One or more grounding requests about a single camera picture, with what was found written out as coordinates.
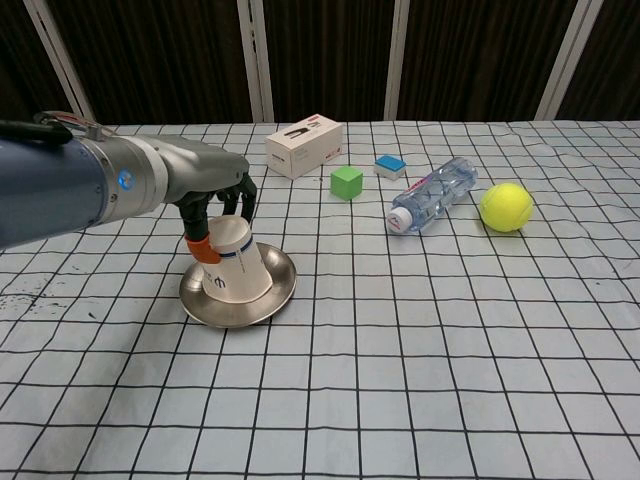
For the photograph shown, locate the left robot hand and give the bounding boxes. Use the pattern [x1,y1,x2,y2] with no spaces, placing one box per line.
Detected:
[149,134,259,265]

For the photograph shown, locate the white paper cup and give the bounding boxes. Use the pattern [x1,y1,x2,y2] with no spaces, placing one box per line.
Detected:
[199,215,275,305]

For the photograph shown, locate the silver metal plate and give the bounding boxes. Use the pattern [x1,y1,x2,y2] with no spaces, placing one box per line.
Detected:
[179,243,299,330]

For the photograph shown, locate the white cardboard box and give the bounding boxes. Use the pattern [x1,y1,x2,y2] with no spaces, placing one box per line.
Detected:
[264,114,345,180]

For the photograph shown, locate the black pleated curtain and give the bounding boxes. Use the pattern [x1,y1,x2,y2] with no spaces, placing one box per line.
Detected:
[0,0,640,129]

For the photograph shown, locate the green cube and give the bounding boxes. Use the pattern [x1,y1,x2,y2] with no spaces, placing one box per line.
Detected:
[330,166,364,202]

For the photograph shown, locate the blue and white block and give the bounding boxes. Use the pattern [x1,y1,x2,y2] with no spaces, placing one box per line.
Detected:
[373,154,405,180]

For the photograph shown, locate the clear plastic water bottle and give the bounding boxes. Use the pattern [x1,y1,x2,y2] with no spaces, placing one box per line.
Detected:
[385,156,479,235]

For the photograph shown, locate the checkered tablecloth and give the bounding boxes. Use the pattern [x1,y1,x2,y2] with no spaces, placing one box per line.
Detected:
[0,119,640,480]

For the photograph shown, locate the yellow tennis ball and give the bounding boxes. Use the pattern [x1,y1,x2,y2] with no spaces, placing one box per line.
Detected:
[479,182,535,233]

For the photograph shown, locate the white frame post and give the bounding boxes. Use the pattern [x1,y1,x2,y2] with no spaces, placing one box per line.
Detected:
[23,0,97,125]
[236,0,275,122]
[383,0,412,121]
[537,0,594,121]

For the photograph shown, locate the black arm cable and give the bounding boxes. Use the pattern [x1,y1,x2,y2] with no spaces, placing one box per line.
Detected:
[0,117,72,147]

